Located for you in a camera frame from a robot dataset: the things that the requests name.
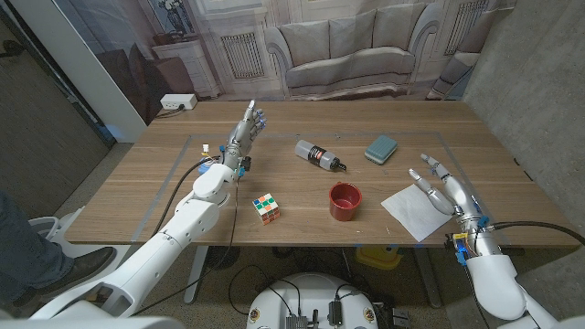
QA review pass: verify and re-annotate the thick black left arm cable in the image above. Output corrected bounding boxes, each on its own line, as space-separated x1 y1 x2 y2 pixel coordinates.
150 154 220 239

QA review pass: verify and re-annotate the white paper towel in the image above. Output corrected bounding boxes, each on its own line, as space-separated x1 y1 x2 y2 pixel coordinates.
380 183 453 243

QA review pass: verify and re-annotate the grey table leg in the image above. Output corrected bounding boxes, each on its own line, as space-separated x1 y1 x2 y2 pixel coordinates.
183 245 210 305
413 246 443 310

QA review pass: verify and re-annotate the person's leg in jeans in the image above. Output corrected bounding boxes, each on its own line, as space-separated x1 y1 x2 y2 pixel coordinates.
0 189 74 305

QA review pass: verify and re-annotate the yellow object under table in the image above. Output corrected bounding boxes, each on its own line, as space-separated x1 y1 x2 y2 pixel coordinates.
355 245 403 271

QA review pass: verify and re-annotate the Rubik's cube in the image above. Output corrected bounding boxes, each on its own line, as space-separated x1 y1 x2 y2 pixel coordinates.
251 192 282 226

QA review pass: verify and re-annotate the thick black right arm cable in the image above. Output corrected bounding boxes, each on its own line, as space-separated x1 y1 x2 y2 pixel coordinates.
488 220 585 248

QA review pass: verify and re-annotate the grey bottle with black cap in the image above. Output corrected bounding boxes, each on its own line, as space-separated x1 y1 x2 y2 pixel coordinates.
294 139 347 173

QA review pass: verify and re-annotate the black shoe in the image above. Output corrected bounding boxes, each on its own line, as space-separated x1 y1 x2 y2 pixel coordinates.
11 246 118 308

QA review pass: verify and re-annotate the black round fan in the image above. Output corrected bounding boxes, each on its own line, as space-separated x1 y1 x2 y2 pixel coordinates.
205 245 241 271

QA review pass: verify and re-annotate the red cup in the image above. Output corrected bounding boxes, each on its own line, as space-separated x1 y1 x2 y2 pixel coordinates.
328 181 363 222

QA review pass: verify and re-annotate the black power strip cable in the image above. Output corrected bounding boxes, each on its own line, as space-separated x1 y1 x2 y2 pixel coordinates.
154 104 186 119

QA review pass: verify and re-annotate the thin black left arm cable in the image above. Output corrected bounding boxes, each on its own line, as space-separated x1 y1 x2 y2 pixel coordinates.
134 177 241 316

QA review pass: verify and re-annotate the black floor cable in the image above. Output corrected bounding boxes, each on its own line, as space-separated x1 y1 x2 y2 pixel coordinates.
227 263 303 317

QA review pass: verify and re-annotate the white power strip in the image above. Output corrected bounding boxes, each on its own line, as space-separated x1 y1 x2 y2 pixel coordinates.
159 92 198 111

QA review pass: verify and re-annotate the white chair base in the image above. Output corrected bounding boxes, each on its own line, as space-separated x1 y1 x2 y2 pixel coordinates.
25 206 86 257

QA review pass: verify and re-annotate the printed living room backdrop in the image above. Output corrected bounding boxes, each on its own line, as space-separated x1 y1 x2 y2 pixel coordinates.
52 0 517 127

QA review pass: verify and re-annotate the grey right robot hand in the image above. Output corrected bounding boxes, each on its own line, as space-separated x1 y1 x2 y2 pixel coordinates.
408 153 485 220

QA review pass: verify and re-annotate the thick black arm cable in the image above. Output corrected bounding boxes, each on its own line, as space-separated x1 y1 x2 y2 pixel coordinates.
150 154 220 239
488 220 585 248

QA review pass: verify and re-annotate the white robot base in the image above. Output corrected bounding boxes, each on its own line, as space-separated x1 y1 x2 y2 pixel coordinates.
246 272 379 329

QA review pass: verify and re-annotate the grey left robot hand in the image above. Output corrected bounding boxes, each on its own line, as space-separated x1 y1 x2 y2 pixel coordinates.
222 99 268 173

